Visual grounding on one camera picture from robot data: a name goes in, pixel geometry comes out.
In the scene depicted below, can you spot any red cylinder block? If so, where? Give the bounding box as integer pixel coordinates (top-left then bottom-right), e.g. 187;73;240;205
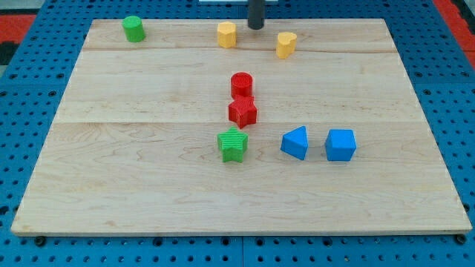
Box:
230;72;253;99

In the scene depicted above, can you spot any green cylinder block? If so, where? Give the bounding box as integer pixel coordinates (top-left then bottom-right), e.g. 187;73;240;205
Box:
122;16;145;42

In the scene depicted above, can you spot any yellow heart block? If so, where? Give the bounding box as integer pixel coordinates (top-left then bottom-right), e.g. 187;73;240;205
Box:
276;32;297;59

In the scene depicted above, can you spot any wooden board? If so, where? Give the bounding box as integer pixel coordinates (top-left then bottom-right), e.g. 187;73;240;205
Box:
11;19;472;237

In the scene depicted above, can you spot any green star block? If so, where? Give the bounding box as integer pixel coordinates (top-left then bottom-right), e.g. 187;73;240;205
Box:
217;126;248;162

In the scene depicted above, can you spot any yellow hexagon block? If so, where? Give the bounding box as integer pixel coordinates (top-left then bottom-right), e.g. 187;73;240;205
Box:
217;22;237;48

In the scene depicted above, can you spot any blue triangle block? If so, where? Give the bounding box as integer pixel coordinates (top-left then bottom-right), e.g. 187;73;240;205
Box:
281;126;309;160

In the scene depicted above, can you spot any blue cube block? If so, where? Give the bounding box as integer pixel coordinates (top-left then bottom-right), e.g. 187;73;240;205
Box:
325;129;357;162

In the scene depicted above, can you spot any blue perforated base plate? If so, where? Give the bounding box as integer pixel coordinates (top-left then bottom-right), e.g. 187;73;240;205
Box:
1;0;474;266

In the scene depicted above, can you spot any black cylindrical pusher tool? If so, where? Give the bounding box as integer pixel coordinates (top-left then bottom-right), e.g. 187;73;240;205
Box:
247;0;265;30

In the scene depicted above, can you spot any red star block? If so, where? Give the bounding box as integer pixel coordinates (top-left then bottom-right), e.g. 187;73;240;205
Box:
228;95;258;128

